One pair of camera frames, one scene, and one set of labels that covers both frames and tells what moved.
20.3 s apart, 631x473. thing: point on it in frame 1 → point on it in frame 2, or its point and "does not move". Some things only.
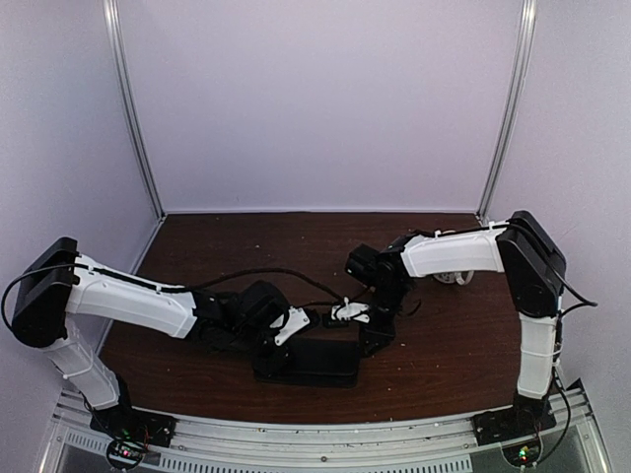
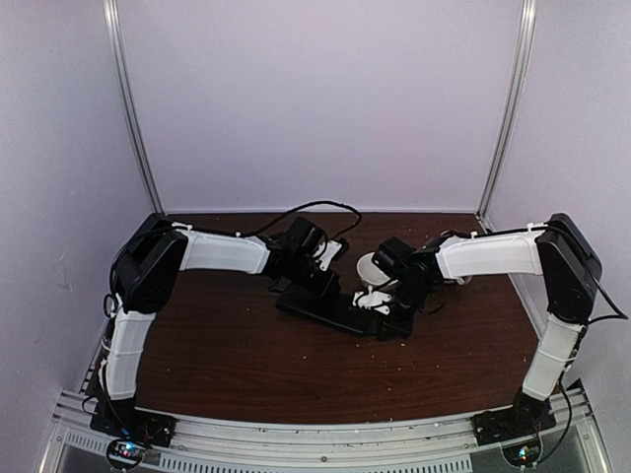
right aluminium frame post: [528, 30] does not move
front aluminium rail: [374, 443] does not move
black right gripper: [383, 335] → [400, 328]
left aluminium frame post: [126, 102] does not move
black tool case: [327, 362] → [337, 311]
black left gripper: [268, 367] → [323, 291]
